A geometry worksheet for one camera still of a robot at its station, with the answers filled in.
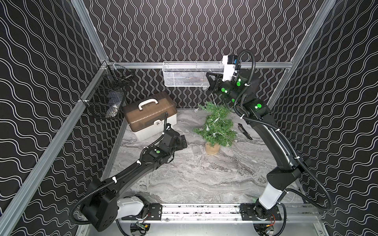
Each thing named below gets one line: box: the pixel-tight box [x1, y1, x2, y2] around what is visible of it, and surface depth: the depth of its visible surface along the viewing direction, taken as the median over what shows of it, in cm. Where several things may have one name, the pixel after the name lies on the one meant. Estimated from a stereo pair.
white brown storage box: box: [122, 91, 178, 142], surface depth 95 cm
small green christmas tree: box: [192, 101, 238, 155], surface depth 76 cm
